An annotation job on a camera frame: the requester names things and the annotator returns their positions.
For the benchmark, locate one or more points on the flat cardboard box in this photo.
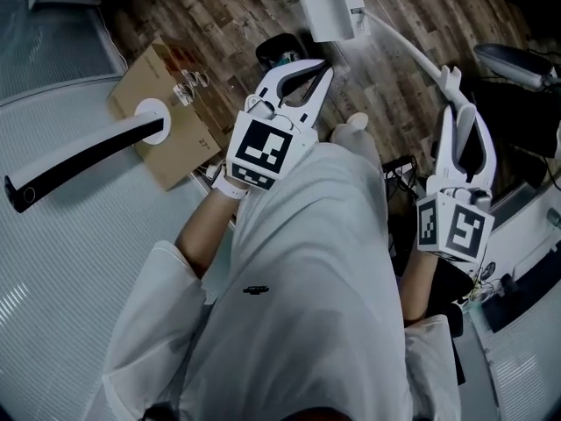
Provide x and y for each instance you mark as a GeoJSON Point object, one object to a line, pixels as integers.
{"type": "Point", "coordinates": [149, 81]}

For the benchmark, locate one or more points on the green paper scraps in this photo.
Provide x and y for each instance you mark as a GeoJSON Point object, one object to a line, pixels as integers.
{"type": "Point", "coordinates": [287, 59]}

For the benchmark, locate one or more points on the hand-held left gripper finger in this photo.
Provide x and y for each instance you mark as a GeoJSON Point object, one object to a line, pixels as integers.
{"type": "Point", "coordinates": [268, 83]}
{"type": "Point", "coordinates": [322, 103]}

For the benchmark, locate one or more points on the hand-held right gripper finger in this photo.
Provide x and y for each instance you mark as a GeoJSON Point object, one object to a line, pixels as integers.
{"type": "Point", "coordinates": [445, 156]}
{"type": "Point", "coordinates": [488, 169]}

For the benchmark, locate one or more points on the round white monitor stand base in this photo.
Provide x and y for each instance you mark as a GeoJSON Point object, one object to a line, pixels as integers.
{"type": "Point", "coordinates": [146, 105]}

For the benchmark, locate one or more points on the black waste bin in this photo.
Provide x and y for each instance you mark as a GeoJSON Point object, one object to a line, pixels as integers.
{"type": "Point", "coordinates": [269, 48]}

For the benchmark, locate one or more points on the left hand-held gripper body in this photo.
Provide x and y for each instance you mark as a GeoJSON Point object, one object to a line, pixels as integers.
{"type": "Point", "coordinates": [263, 147]}

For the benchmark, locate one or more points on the curved computer monitor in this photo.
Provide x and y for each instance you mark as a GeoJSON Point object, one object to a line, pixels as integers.
{"type": "Point", "coordinates": [79, 160]}

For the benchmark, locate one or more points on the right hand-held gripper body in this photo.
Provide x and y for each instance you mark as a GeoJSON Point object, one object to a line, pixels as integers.
{"type": "Point", "coordinates": [464, 230]}

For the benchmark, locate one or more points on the white shoe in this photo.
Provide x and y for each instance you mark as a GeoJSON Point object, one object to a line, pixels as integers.
{"type": "Point", "coordinates": [357, 121]}

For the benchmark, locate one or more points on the person's white shirt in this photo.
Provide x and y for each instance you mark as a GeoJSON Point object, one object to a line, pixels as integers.
{"type": "Point", "coordinates": [307, 257]}

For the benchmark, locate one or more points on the person's left forearm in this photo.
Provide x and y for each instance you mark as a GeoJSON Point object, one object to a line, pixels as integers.
{"type": "Point", "coordinates": [206, 230]}

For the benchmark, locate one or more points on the person's right forearm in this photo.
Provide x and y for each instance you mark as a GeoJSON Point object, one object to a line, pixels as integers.
{"type": "Point", "coordinates": [418, 283]}

